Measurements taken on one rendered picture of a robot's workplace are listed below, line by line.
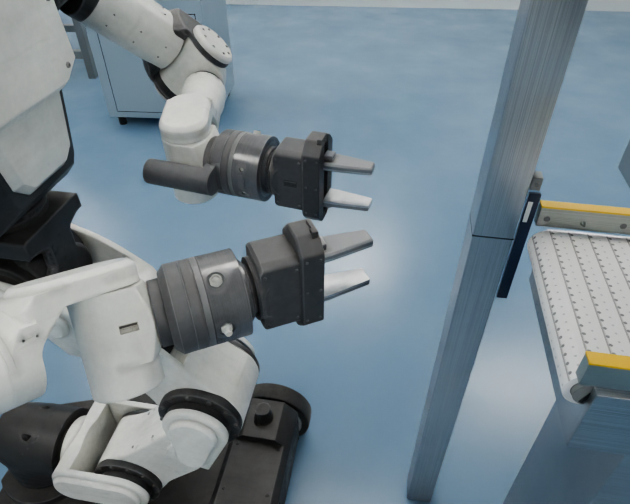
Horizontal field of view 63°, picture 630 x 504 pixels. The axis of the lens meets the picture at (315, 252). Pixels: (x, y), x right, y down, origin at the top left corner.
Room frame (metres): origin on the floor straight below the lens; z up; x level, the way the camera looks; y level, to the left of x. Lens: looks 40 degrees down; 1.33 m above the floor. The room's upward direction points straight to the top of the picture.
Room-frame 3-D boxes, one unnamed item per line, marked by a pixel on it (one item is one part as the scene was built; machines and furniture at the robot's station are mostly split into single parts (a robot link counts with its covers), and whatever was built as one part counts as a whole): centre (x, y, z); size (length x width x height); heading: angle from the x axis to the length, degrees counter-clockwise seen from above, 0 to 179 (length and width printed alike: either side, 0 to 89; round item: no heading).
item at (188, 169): (0.62, 0.16, 0.97); 0.11 x 0.11 x 0.11; 72
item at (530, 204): (0.59, -0.30, 0.84); 0.02 x 0.01 x 0.20; 80
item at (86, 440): (0.58, 0.43, 0.28); 0.21 x 0.20 x 0.13; 80
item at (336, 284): (0.40, -0.03, 0.95); 0.06 x 0.03 x 0.02; 112
